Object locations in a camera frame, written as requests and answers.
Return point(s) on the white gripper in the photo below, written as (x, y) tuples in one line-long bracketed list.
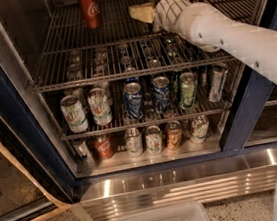
[(166, 12)]

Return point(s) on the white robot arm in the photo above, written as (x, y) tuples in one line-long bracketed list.
[(207, 28)]

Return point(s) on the red coca-cola can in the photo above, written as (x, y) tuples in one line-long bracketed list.
[(103, 146), (91, 13)]

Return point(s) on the blue pepsi can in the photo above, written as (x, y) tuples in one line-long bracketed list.
[(161, 94), (133, 99)]

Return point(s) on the green soda can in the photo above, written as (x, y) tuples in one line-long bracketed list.
[(187, 90)]

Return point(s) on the silver soda can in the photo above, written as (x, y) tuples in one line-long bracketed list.
[(217, 81)]

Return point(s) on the white green 7up can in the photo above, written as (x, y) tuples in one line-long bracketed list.
[(74, 115), (98, 102)]

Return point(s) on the bottom white green can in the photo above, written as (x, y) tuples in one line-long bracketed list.
[(153, 140)]

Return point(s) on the bottom white soda can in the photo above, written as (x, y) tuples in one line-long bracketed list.
[(133, 141)]

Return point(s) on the bottom right white can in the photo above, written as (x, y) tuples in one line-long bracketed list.
[(199, 129)]

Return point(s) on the bottom orange soda can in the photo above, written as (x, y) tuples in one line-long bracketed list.
[(174, 135)]

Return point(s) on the bottom red coca-cola can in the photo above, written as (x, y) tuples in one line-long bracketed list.
[(103, 146)]

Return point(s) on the bottom redbull can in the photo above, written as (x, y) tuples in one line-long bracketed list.
[(82, 150)]

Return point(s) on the stainless steel fridge base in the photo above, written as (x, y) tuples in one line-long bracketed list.
[(204, 182)]

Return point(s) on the open glass fridge door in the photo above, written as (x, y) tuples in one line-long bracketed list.
[(25, 194)]

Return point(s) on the top wire fridge shelf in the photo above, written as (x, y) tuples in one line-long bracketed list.
[(67, 59)]

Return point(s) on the wire fridge shelf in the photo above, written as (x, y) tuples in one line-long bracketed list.
[(202, 106), (67, 59)]

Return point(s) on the middle wire fridge shelf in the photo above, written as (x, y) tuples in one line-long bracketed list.
[(202, 106)]

